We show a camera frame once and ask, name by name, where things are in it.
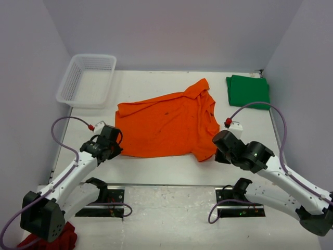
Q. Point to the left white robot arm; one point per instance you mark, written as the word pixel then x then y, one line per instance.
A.
pixel 47 211

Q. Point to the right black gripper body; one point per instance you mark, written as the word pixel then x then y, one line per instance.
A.
pixel 225 158

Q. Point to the white plastic mesh basket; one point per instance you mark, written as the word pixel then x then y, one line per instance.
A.
pixel 87 81

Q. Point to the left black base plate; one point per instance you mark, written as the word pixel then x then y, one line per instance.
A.
pixel 107 194

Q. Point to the folded green t shirt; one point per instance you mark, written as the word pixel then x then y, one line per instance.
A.
pixel 243 90

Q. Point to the crumpled dark red t shirt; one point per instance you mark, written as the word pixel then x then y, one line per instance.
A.
pixel 66 240

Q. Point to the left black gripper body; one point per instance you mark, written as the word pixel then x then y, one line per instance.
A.
pixel 115 150

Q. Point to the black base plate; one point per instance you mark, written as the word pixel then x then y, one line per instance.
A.
pixel 234 207
pixel 107 194

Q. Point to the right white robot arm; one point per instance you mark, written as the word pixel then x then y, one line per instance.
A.
pixel 291 194

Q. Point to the orange t shirt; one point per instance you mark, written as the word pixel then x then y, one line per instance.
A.
pixel 175 124

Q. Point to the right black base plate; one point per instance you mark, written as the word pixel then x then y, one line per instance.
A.
pixel 234 207

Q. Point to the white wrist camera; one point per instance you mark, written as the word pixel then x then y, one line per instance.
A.
pixel 98 127
pixel 236 129

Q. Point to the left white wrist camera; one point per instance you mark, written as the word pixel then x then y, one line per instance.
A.
pixel 98 127

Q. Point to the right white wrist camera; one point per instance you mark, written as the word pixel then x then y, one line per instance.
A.
pixel 236 129

